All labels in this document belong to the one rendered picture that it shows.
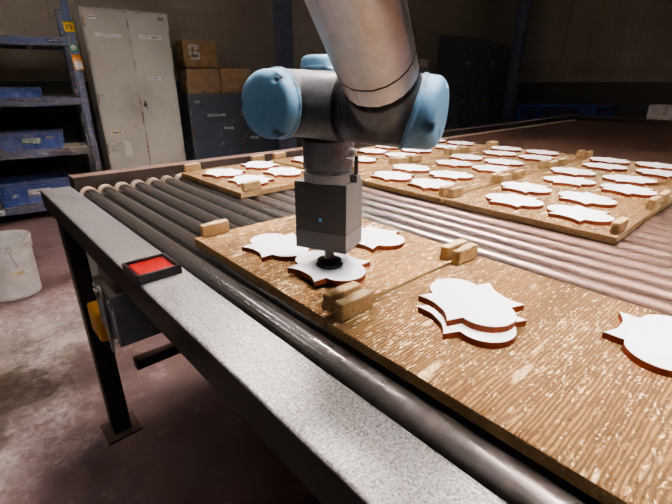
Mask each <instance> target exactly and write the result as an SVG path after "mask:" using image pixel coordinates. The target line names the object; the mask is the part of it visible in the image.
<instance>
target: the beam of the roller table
mask: <svg viewBox="0 0 672 504"><path fill-rule="evenodd" d="M40 193H41V196H42V200H43V204H44V207H45V208H46V210H47V211H48V212H49V213H50V214H51V215H52V216H53V217H54V218H55V219H56V220H57V221H58V222H59V223H60V224H61V226H62V227H63V228H64V229H65V230H66V231H67V232H68V233H69V234H70V235H71V236H72V237H73V238H74V239H75V240H76V242H77V243H78V244H79V245H80V246H81V247H82V248H83V249H84V250H85V251H86V252H87V253H88V254H89V255H90V257H91V258H92V259H93V260H94V261H95V262H96V263H97V264H98V265H99V266H100V267H101V268H102V269H103V270H104V271H105V273H106V274H107V275H108V276H109V277H110V278H111V279H112V280H113V281H114V282H115V283H116V284H117V285H118V286H119V287H120V289H121V290H122V291H123V292H124V293H125V294H126V295H127V296H128V297H129V298H130V299H131V300H132V301H133V302H134V303H135V305H136V306H137V307H138V308H139V309H140V310H141V311H142V312H143V313H144V314H145V315H146V316H147V317H148V318H149V319H150V321H151V322H152V323H153V324H154V325H155V326H156V327H157V328H158V329H159V330H160V331H161V332H162V333H163V334H164V335H165V337H166V338H167V339H168V340H169V341H170V342H171V343H172V344H173V345H174V346H175V347H176V348H177V349H178V350H179V351H180V353H181V354H182V355H183V356H184V357H185V358H186V359H187V360H188V361H189V362H190V363H191V364H192V365H193V366H194V368H195V369H196V370H197V371H198V372H199V373H200V374H201V375H202V376H203V377H204V378H205V379H206V380H207V381H208V382H209V384H210V385H211V386H212V387H213V388H214V389H215V390H216V391H217V392H218V393H219V394H220V395H221V396H222V397H223V398H224V400H225V401H226V402H227V403H228V404H229V405H230V406H231V407H232V408H233V409H234V410H235V411H236V412H237V413H238V414H239V416H240V417H241V418H242V419H243V420H244V421H245V422H246V423H247V424H248V425H249V426H250V427H251V428H252V429H253V430H254V432H255V433H256V434H257V435H258V436H259V437H260V438H261V439H262V440H263V441H264V442H265V443H266V444H267V445H268V446H269V448H270V449H271V450H272V451H273V452H274V453H275V454H276V455H277V456H278V457H279V458H280V459H281V460H282V461H283V463H284V464H285V465H286V466H287V467H288V468H289V469H290V470H291V471H292V472H293V473H294V474H295V475H296V476H297V477H298V479H299V480H300V481H301V482H302V483H303V484H304V485H305V486H306V487H307V488H308V489H309V490H310V491H311V492H312V493H313V495H314V496H315V497H316V498H317V499H318V500H319V501H320V502H321V503H322V504H508V503H507V502H505V501H504V500H502V499H501V498H500V497H498V496H497V495H495V494H494V493H493V492H491V491H490V490H489V489H487V488H486V487H484V486H483V485H482V484H480V483H479V482H478V481H476V480H475V479H473V478H472V477H471V476H469V475H468V474H466V473H465V472H464V471H462V470H461V469H460V468H458V467H457V466H455V465H454V464H453V463H451V462H450V461H449V460H447V459H446V458H444V457H443V456H442V455H440V454H439V453H438V452H436V451H435V450H433V449H432V448H431V447H429V446H428V445H426V444H425V443H424V442H422V441H421V440H420V439H418V438H417V437H415V436H414V435H413V434H411V433H410V432H409V431H407V430H406V429H404V428H403V427H402V426H400V425H399V424H397V423H396V422H395V421H393V420H392V419H391V418H389V417H388V416H386V415H385V414H384V413H382V412H381V411H380V410H378V409H377V408H375V407H374V406H373V405H371V404H370V403H369V402H367V401H366V400H364V399H363V398H362V397H360V396H359V395H357V394H356V393H355V392H353V391H352V390H351V389H349V388H348V387H346V386H345V385H344V384H342V383H341V382H340V381H338V380H337V379H335V378H334V377H333V376H331V375H330V374H328V373H327V372H326V371H324V370H323V369H322V368H320V367H319V366H317V365H316V364H315V363H313V362H312V361H311V360H309V359H308V358H306V357H305V356H304V355H302V354H301V353H300V352H298V351H297V350H295V349H294V348H293V347H291V346H290V345H288V344H287V343H286V342H284V341H283V340H282V339H280V338H279V337H277V336H276V335H275V334H273V333H272V332H271V331H269V330H268V329H266V328H265V327H264V326H262V325H261V324H259V323H258V322H257V321H255V320H254V319H253V318H251V317H250V316H248V315H247V314H246V313H244V312H243V311H242V310H240V309H239V308H237V307H236V306H235V305H233V304H232V303H231V302H229V301H228V300H226V299H225V298H224V297H222V296H221V295H219V294H218V293H217V292H215V291H214V290H213V289H211V288H210V287H208V286H207V285H206V284H204V283H203V282H202V281H200V280H199V279H197V278H196V277H195V276H193V275H192V274H190V273H189V272H188V271H186V270H185V269H184V268H182V273H180V274H177V275H174V276H170V277H167V278H163V279H160V280H156V281H153V282H150V283H146V284H143V285H139V286H138V285H137V284H136V283H135V282H133V281H132V280H131V279H130V278H129V277H128V276H127V275H126V274H125V273H124V272H123V268H122V263H124V262H128V261H132V260H135V259H139V258H144V257H148V256H152V255H156V254H160V253H162V252H160V251H159V250H157V249H156V248H155V247H153V246H152V245H150V244H149V243H148V242H146V241H145V240H144V239H142V238H141V237H139V236H138V235H137V234H135V233H134V232H133V231H131V230H130V229H128V228H127V227H126V226H124V225H123V224H121V223H120V222H119V221H117V220H116V219H115V218H113V217H112V216H110V215H109V214H108V213H106V212H105V211H104V210H102V209H101V208H99V207H98V206H97V205H95V204H94V203H93V202H91V201H90V200H88V199H87V198H86V197H84V196H83V195H81V194H80V193H79V192H77V191H76V190H75V189H73V188H72V187H70V186H67V187H59V188H52V189H44V190H41V191H40Z"/></svg>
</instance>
